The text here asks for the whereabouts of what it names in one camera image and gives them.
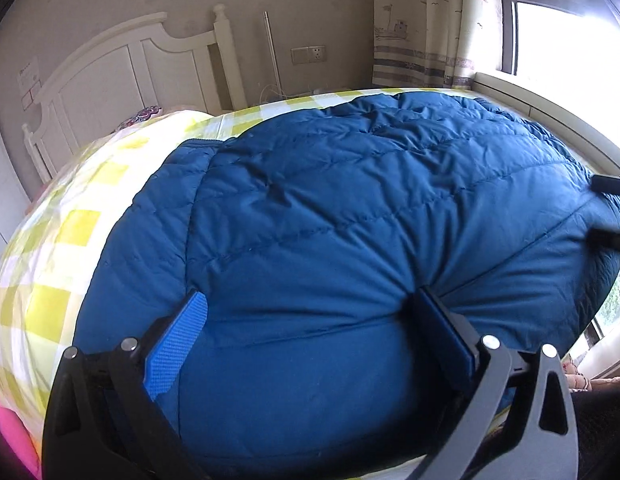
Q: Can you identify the silver lamp pole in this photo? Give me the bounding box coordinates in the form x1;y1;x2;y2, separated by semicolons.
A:
262;10;287;99

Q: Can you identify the white window sill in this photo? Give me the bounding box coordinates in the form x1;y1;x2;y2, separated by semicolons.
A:
472;71;620;177

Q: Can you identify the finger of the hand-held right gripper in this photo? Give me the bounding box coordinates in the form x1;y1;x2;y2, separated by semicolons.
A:
585;228;620;252
591;173;620;194

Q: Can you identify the white wooden headboard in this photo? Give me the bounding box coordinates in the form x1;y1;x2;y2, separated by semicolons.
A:
22;4;249;184

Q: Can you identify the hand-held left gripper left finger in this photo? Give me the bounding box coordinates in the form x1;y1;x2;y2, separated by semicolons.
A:
42;290;211;480

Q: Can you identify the paper wall notice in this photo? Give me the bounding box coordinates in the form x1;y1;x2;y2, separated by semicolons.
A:
16;57;43;111

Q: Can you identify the blue puffer jacket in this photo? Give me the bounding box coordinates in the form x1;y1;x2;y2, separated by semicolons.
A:
72;91;620;479

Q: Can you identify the red blue patterned pillow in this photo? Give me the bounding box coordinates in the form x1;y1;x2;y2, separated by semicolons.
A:
114;105;167;132

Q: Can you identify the person's dark clothing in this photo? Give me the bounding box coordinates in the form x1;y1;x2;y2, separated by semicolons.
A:
570;386;620;480

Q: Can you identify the wall socket panel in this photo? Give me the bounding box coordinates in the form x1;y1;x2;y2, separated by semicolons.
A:
291;45;327;66

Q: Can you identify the yellow white checked bedsheet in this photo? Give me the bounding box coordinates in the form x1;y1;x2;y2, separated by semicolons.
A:
0;87;491;480

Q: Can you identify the white cable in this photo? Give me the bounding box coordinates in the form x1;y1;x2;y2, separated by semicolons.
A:
259;84;293;105

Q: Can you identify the pink cloth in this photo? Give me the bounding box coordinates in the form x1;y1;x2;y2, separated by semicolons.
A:
0;379;43;480

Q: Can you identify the window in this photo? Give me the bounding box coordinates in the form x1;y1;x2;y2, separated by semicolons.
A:
495;0;620;161

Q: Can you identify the boat print curtain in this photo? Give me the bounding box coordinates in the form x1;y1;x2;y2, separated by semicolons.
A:
371;0;507;89

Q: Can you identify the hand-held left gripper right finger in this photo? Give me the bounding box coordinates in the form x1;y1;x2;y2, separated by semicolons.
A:
411;286;579;480

